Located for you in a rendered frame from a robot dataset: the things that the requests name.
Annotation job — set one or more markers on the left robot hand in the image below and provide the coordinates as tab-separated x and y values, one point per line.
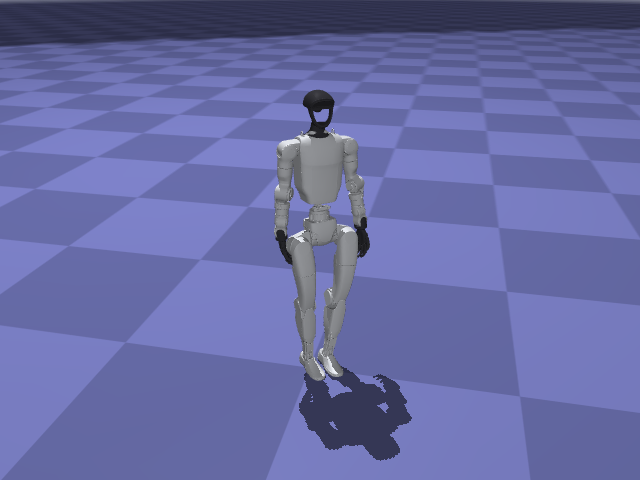
363	240

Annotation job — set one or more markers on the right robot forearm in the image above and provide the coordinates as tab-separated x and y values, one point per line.
281	214

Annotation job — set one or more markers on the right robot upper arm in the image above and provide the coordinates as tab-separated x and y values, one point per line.
286	152

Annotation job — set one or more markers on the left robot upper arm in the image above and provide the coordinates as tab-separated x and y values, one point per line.
353	181

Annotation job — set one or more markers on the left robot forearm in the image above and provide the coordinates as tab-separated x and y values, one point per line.
357	205

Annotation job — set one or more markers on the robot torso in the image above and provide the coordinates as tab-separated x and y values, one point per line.
317	177

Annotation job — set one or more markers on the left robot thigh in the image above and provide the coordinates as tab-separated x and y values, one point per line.
345	261

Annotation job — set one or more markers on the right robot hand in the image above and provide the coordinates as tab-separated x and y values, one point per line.
281	238

